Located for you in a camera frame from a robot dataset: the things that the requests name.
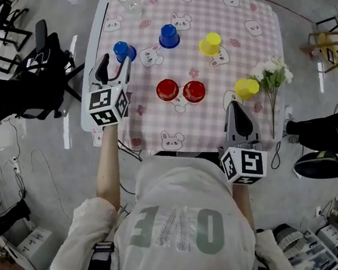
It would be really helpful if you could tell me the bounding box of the white artificial flower bunch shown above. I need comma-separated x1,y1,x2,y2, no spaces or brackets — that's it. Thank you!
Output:
239,52,297,142

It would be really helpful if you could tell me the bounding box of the person's white shirt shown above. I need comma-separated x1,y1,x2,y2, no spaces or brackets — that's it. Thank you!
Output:
48,141,317,270

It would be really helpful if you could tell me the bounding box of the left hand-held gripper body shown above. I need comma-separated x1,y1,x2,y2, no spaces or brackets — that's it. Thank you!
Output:
82,74,133,130

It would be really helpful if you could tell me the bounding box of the blue paper cup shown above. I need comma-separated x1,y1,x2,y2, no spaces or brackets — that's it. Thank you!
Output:
111,40,138,66
157,23,182,50

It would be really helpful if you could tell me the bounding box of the white power strip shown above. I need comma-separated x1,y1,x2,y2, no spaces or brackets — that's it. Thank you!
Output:
10,156,23,175

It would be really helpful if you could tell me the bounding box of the yellow paper cup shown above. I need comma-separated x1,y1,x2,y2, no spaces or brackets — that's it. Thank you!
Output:
233,76,261,102
197,30,224,58

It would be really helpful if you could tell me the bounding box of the black office chair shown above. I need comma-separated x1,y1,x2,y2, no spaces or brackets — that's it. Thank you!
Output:
7,16,91,126

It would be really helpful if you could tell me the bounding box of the red paper cup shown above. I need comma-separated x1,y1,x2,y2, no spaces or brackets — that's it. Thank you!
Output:
154,77,181,103
181,79,208,105

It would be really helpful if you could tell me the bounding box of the black harness strap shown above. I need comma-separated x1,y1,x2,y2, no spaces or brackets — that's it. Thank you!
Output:
89,240,116,270

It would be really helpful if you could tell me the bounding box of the person's right forearm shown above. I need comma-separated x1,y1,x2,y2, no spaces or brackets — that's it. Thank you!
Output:
228,181,261,231

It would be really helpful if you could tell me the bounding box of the clear glass vase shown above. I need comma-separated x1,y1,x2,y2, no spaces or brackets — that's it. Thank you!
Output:
115,0,144,15

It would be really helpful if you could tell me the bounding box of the white drawer cabinet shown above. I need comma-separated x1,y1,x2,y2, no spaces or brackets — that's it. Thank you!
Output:
315,223,338,254
15,224,54,263

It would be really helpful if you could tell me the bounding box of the black bag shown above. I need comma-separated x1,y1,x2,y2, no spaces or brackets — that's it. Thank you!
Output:
0,195,33,240

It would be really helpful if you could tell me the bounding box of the pink checked bunny tablecloth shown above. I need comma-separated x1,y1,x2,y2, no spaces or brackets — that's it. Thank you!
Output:
86,0,299,170

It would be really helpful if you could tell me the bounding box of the person's left forearm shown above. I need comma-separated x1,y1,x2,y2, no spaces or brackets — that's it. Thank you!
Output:
92,123,131,214

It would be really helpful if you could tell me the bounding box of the black power cable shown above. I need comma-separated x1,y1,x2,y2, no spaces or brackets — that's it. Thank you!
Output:
270,140,285,170

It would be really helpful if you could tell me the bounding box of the small black picture frame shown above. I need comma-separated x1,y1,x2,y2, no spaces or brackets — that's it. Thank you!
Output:
324,46,336,65

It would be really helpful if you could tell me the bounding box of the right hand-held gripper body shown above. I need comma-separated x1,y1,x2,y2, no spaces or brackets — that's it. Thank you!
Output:
214,133,271,188

